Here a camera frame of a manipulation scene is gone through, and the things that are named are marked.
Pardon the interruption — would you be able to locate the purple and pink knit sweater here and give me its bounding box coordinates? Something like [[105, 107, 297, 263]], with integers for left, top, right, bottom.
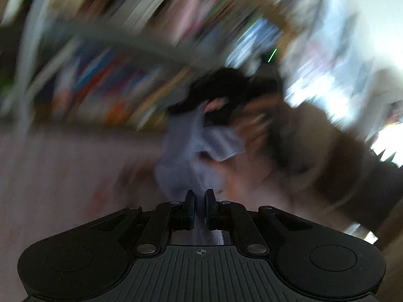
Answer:
[[154, 103, 245, 245]]

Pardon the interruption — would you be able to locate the pink checkered cartoon table mat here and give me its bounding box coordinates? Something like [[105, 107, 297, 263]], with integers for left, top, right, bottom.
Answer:
[[1, 126, 162, 301]]

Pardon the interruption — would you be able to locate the white and wood bookshelf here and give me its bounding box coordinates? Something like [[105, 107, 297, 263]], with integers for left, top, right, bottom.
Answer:
[[1, 0, 281, 132]]

